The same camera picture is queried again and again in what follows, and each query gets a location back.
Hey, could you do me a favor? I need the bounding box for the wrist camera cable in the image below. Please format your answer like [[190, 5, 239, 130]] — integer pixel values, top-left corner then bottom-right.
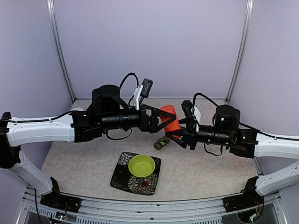
[[192, 92, 220, 110], [119, 72, 139, 94]]

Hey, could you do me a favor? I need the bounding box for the green pill organizer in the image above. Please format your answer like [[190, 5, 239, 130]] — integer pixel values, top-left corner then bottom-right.
[[153, 136, 170, 150]]

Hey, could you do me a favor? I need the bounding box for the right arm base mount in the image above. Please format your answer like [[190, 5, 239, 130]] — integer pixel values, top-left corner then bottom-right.
[[223, 191, 264, 212]]

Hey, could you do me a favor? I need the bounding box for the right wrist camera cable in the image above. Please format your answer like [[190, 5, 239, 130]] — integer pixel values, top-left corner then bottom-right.
[[192, 92, 220, 110]]

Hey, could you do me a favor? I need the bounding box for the white ceramic bowl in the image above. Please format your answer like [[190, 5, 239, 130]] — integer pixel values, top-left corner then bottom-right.
[[71, 107, 85, 111]]

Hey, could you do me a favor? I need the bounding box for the black floral square plate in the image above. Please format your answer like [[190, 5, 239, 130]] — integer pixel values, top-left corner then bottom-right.
[[110, 152, 161, 196]]

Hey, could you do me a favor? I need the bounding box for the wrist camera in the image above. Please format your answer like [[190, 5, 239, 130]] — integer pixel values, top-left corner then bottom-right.
[[181, 100, 194, 120], [141, 78, 153, 98]]

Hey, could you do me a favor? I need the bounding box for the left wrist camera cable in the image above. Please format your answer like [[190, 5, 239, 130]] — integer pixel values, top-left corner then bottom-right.
[[119, 72, 139, 94]]

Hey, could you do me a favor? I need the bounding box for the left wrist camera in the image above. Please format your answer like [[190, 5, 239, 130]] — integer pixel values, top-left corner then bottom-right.
[[141, 78, 153, 98]]

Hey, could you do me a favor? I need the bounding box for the aluminium frame post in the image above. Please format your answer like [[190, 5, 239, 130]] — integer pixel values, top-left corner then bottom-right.
[[47, 0, 76, 103], [226, 0, 254, 104]]

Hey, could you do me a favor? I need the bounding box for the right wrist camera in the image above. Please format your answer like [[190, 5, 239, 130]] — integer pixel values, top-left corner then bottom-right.
[[181, 100, 194, 120]]

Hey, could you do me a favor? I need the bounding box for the left aluminium frame post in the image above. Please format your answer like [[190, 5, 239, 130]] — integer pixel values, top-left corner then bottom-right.
[[47, 0, 76, 103]]

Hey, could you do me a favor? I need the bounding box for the front aluminium rail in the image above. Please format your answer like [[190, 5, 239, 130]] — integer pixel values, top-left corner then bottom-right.
[[16, 187, 287, 224]]

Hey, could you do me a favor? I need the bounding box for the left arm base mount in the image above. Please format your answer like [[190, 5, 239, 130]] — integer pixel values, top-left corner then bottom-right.
[[40, 192, 82, 213]]

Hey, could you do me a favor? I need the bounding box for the red pill bottle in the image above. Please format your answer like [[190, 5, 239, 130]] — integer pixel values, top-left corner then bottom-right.
[[159, 105, 182, 132]]

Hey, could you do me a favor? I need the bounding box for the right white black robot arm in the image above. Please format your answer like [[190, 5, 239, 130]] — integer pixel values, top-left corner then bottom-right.
[[165, 105, 299, 207]]

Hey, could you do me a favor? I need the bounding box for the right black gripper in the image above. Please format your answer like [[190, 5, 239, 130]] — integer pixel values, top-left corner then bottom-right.
[[166, 117, 232, 150]]

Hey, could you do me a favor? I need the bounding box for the lime green bowl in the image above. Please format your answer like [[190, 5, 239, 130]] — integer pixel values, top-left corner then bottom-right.
[[128, 154, 156, 178]]

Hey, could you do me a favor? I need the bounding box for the right aluminium frame post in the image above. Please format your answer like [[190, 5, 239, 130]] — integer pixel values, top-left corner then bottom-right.
[[226, 0, 254, 104]]

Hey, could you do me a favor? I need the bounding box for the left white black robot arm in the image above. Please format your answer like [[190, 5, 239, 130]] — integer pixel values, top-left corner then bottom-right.
[[0, 84, 176, 208]]

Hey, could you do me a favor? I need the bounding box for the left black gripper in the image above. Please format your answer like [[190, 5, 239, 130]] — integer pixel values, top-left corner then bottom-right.
[[100, 103, 177, 133]]

